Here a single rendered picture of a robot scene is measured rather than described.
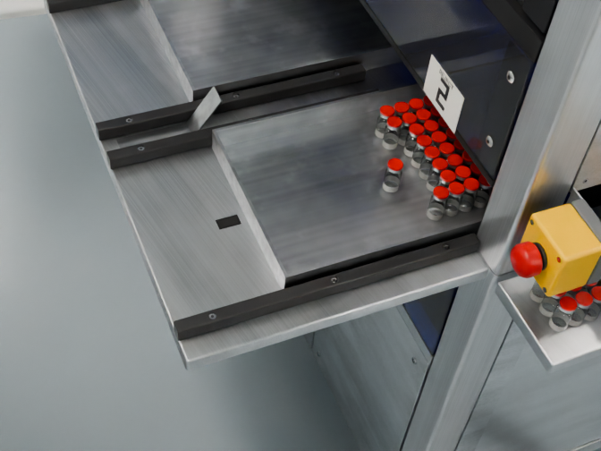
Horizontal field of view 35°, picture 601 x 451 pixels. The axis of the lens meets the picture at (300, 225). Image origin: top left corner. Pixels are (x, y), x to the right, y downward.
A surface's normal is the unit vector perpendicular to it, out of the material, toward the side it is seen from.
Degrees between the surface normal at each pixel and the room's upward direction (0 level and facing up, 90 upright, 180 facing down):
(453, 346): 90
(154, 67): 0
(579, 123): 90
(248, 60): 0
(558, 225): 0
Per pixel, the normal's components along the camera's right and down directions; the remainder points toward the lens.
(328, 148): 0.08, -0.64
